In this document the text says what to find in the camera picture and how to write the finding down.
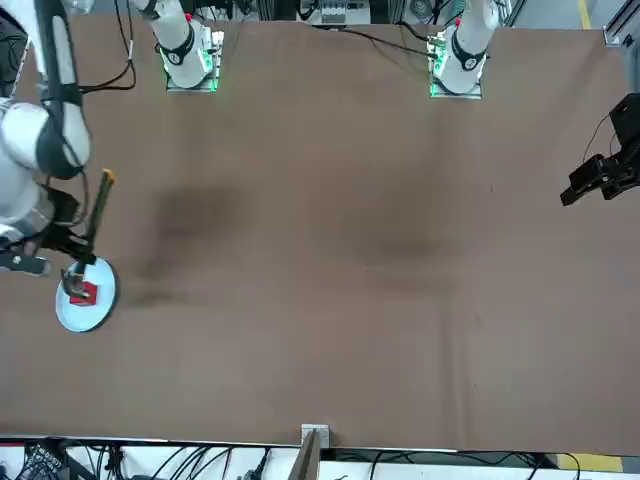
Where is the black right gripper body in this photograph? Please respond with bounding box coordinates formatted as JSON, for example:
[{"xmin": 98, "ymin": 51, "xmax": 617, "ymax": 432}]
[{"xmin": 43, "ymin": 186, "xmax": 84, "ymax": 236}]

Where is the thin black loose cable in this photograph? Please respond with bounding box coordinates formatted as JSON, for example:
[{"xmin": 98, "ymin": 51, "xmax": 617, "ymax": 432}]
[{"xmin": 74, "ymin": 0, "xmax": 137, "ymax": 94}]

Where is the light blue round plate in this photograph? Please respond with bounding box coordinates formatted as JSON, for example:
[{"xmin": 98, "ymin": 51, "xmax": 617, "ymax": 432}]
[{"xmin": 54, "ymin": 255, "xmax": 121, "ymax": 333}]

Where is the black cable across table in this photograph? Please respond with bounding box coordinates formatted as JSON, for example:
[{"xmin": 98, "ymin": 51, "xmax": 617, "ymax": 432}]
[{"xmin": 312, "ymin": 24, "xmax": 436, "ymax": 56}]

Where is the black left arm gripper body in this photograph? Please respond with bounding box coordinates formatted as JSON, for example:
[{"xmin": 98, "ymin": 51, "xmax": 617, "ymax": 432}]
[{"xmin": 609, "ymin": 92, "xmax": 640, "ymax": 152}]

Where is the aluminium frame profile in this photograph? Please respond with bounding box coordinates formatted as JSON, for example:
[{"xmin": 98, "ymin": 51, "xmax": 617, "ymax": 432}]
[{"xmin": 603, "ymin": 0, "xmax": 640, "ymax": 47}]

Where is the red wooden cube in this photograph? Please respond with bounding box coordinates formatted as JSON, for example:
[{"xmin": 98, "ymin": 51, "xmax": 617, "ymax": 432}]
[{"xmin": 68, "ymin": 280, "xmax": 100, "ymax": 306}]

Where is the black arm cable harness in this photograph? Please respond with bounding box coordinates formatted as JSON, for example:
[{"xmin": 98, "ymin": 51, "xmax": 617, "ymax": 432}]
[{"xmin": 29, "ymin": 0, "xmax": 89, "ymax": 251}]

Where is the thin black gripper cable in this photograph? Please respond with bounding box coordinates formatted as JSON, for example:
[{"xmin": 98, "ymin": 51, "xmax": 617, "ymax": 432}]
[{"xmin": 582, "ymin": 113, "xmax": 617, "ymax": 166}]

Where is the silver metal table bracket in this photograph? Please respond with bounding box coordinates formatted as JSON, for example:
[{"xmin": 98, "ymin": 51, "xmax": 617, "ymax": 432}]
[{"xmin": 301, "ymin": 423, "xmax": 332, "ymax": 448}]

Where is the grey electrical unit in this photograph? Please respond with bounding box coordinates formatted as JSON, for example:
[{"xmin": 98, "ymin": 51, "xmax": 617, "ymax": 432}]
[{"xmin": 319, "ymin": 0, "xmax": 351, "ymax": 24}]

